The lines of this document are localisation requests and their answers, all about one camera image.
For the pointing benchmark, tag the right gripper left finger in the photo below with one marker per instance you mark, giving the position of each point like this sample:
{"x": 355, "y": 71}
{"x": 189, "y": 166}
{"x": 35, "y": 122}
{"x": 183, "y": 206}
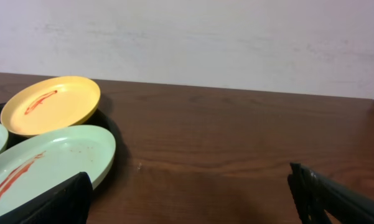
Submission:
{"x": 66, "y": 203}

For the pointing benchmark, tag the yellow plate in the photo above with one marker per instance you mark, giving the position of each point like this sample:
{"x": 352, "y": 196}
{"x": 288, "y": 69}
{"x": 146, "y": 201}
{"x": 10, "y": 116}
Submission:
{"x": 50, "y": 105}

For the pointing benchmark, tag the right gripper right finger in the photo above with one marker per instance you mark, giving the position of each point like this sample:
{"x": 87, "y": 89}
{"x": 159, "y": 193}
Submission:
{"x": 316, "y": 196}

